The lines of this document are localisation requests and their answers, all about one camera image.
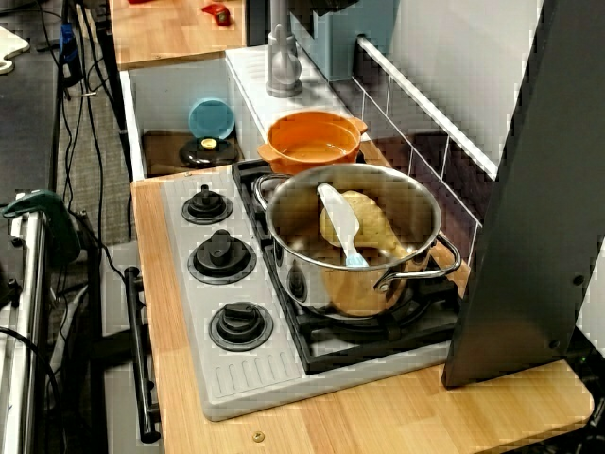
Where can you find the small black stove knob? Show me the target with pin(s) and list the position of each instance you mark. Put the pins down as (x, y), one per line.
(241, 325)
(206, 205)

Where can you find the dark tile backsplash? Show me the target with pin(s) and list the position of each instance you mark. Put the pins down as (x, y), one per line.
(439, 165)

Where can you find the black burner grate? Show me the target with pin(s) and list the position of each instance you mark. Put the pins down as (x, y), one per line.
(340, 343)

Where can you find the blue toy plate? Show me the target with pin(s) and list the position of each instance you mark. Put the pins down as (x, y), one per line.
(212, 118)

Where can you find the large black stove knob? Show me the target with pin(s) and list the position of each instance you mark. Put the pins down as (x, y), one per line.
(221, 257)

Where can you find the grey toy faucet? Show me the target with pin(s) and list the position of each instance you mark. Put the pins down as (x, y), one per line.
(282, 66)

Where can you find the blue clamp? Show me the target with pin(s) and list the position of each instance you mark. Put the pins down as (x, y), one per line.
(68, 42)

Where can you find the orange plastic toy pot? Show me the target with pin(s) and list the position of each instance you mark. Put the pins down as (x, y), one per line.
(312, 142)

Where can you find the brass screw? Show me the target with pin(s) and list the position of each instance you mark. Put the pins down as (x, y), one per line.
(257, 436)

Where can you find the yellow toy chicken drumstick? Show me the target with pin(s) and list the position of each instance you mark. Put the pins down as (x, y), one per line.
(373, 222)

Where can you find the aluminium frame rail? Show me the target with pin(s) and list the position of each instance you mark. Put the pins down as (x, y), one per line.
(28, 331)

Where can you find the red toy pepper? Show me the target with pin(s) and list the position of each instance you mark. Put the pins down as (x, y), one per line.
(218, 12)

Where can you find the blue-grey plastic box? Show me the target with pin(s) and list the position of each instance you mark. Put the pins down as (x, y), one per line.
(340, 42)

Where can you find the white cutting board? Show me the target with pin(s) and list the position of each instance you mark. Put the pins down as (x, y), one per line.
(12, 47)

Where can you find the black upright post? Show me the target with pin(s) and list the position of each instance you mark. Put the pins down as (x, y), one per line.
(529, 236)

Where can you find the grey toy stove panel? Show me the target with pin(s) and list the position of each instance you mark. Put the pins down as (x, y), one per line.
(198, 293)

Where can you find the stainless steel pot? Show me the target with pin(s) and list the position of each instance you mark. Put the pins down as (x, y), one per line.
(302, 265)

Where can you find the green clamp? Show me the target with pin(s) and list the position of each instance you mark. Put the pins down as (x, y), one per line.
(52, 222)

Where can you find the white sink cabinet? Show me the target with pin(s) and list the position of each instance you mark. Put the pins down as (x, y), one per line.
(170, 94)

